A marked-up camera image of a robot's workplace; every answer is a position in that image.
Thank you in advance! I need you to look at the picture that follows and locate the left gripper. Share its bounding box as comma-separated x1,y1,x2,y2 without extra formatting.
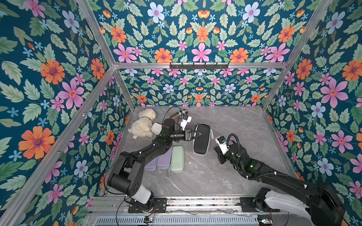
167,129,199,143

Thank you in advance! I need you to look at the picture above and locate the beige case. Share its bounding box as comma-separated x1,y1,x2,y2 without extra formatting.
193,123,211,155

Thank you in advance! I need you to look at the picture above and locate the mint green zippered case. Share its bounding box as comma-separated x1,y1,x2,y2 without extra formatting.
170,146,184,173

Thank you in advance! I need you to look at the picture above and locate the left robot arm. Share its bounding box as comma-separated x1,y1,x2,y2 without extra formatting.
106,118,202,205

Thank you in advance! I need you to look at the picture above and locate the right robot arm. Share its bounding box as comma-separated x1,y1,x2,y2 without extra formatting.
214,136,346,226

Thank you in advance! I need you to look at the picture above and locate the plaid folded umbrella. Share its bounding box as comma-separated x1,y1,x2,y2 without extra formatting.
170,109,187,121

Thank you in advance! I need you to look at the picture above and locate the white closed umbrella case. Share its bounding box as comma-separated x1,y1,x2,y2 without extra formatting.
151,123,162,135

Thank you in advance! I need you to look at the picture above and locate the white plush dog toy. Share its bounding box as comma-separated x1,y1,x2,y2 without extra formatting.
128,108,156,139

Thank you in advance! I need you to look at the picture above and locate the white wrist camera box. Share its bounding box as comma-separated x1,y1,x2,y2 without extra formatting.
215,136,229,155

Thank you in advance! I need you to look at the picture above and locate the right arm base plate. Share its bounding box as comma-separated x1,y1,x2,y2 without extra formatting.
239,197,280,213

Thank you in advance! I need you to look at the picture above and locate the black hook rail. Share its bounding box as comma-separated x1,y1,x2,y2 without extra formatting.
169,63,229,70

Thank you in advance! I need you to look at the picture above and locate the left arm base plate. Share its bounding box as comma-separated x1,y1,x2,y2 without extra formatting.
128,197,167,213

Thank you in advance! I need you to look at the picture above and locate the aluminium front rail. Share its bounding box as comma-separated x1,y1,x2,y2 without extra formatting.
90,195,320,215

